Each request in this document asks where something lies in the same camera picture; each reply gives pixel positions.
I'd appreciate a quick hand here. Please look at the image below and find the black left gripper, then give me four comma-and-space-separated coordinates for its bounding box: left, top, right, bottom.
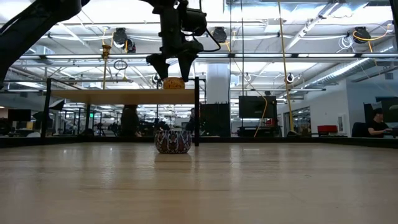
146, 0, 205, 82

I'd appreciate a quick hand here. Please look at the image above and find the medium gold candlestick holder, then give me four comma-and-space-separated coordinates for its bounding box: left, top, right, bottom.
101, 44, 113, 91

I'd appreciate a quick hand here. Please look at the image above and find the white square column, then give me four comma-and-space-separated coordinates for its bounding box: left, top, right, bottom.
206, 63, 231, 105

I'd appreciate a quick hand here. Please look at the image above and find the person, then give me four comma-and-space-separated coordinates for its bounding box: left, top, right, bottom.
185, 107, 197, 133
368, 108, 393, 138
119, 105, 142, 138

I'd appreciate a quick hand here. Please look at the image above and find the wooden shelf with black legs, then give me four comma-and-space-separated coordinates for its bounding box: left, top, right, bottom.
40, 77, 201, 147

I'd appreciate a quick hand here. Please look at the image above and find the black television screen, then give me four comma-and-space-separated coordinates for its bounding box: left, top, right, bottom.
238, 95, 278, 119

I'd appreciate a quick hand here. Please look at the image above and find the small black monitor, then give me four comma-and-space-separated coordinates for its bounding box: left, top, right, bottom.
7, 109, 32, 123

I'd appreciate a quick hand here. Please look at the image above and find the red bin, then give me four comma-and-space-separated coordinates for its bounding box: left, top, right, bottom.
317, 124, 338, 134

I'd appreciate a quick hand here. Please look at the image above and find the black office chair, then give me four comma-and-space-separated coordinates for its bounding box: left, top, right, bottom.
351, 121, 369, 138

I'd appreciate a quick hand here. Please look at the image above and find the black desk monitor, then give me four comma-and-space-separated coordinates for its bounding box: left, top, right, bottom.
375, 96, 398, 123

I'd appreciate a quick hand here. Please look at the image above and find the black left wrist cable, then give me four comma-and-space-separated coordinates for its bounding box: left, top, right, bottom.
198, 27, 222, 53

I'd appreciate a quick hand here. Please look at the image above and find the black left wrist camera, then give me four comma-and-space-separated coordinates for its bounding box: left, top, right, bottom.
183, 7, 208, 37

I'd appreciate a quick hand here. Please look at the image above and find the black hanging cable loop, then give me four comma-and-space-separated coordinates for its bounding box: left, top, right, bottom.
113, 60, 129, 72

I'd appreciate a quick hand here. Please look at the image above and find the black ceiling cable reel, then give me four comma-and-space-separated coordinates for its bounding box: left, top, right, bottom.
211, 26, 228, 44
112, 27, 137, 54
353, 27, 371, 45

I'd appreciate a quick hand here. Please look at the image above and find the thin yellow cable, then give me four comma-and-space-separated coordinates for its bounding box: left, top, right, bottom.
229, 57, 269, 139

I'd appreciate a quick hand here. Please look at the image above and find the thick yellow hanging cable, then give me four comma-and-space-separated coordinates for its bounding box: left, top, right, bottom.
277, 0, 301, 138

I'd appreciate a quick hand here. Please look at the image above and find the grey ventilation duct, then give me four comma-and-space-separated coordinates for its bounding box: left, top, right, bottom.
303, 57, 385, 90

